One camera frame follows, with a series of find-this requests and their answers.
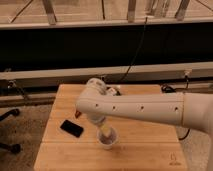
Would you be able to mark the black rectangular eraser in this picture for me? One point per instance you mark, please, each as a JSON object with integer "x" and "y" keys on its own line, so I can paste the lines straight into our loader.
{"x": 72, "y": 128}

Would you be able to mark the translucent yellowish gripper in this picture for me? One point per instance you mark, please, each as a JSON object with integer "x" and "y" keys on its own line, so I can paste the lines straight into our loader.
{"x": 105, "y": 129}

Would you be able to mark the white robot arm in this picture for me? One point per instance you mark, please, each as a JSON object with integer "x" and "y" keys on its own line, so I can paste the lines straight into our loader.
{"x": 190, "y": 110}

